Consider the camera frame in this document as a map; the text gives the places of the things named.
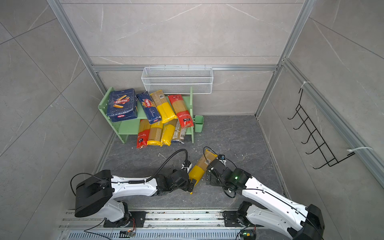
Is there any blue Barilla pasta box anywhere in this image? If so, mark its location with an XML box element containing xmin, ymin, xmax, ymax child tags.
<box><xmin>106</xmin><ymin>89</ymin><xmax>138</xmax><ymax>122</ymax></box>

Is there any green metal shelf rack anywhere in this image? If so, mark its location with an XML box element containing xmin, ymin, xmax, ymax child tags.
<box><xmin>98</xmin><ymin>87</ymin><xmax>195</xmax><ymax>144</ymax></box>

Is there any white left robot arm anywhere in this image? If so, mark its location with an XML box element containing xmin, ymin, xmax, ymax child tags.
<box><xmin>75</xmin><ymin>169</ymin><xmax>197</xmax><ymax>227</ymax></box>

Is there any red spaghetti package floor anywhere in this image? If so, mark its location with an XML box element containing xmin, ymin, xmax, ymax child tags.
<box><xmin>137</xmin><ymin>119</ymin><xmax>151</xmax><ymax>149</ymax></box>

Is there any green plastic cup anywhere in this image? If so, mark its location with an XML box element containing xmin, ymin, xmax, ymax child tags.
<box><xmin>194</xmin><ymin>115</ymin><xmax>204</xmax><ymax>133</ymax></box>

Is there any black corrugated cable conduit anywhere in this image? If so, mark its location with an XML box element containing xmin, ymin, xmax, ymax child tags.
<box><xmin>128</xmin><ymin>148</ymin><xmax>189</xmax><ymax>184</ymax></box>

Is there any blue Barilla spaghetti package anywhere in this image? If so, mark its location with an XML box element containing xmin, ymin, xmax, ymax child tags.
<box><xmin>137</xmin><ymin>91</ymin><xmax>162</xmax><ymax>125</ymax></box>

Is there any black wire hook rack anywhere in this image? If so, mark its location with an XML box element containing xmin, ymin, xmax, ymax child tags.
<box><xmin>288</xmin><ymin>89</ymin><xmax>355</xmax><ymax>170</ymax></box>

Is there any white wire mesh basket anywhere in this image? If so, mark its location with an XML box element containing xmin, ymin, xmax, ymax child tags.
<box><xmin>142</xmin><ymin>67</ymin><xmax>214</xmax><ymax>95</ymax></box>

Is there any clear grey spaghetti package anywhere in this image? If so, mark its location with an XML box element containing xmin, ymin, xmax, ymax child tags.
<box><xmin>172</xmin><ymin>120</ymin><xmax>188</xmax><ymax>144</ymax></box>

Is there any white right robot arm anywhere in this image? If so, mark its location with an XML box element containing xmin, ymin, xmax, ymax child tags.
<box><xmin>208</xmin><ymin>160</ymin><xmax>325</xmax><ymax>240</ymax></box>

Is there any yellow brown spaghetti package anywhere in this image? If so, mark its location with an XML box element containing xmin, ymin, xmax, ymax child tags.
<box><xmin>150</xmin><ymin>90</ymin><xmax>177</xmax><ymax>124</ymax></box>

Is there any yellow Pastatime spaghetti package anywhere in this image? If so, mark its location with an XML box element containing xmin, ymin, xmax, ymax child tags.
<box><xmin>147</xmin><ymin>122</ymin><xmax>164</xmax><ymax>146</ymax></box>

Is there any red spaghetti package top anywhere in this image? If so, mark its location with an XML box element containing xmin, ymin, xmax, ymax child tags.
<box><xmin>168</xmin><ymin>95</ymin><xmax>194</xmax><ymax>129</ymax></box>

